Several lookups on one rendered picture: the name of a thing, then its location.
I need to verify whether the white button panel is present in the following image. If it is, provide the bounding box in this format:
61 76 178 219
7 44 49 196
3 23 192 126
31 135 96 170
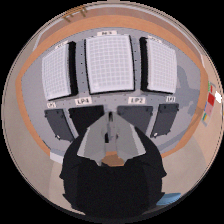
42 140 65 164

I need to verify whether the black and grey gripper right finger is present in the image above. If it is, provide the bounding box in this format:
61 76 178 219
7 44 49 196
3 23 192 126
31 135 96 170
111 111 167 178

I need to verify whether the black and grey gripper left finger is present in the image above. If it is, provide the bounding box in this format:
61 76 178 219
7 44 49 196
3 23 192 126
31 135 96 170
59 111 111 180

